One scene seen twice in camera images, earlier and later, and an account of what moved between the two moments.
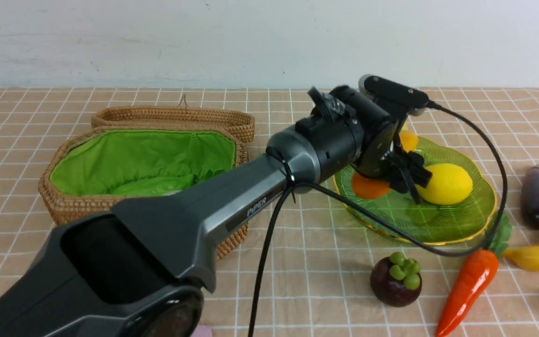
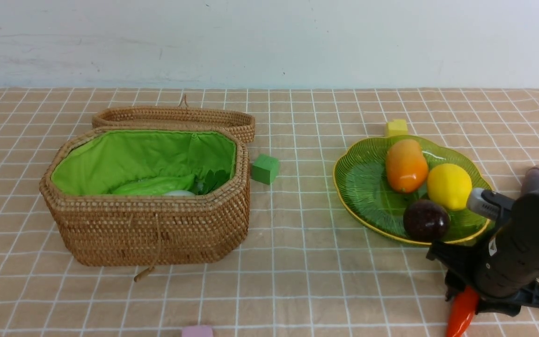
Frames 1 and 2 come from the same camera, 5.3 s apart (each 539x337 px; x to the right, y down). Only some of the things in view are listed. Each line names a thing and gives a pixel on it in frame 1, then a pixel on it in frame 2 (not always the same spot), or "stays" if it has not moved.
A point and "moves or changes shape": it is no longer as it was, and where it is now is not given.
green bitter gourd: [156, 186] stays
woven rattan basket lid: [240, 123] stays
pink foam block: [202, 331] stays
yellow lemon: [449, 184] moves or changes shape
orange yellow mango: [367, 188] moves or changes shape
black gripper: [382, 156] → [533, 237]
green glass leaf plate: [430, 223] stays
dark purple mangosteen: [396, 281] → [426, 221]
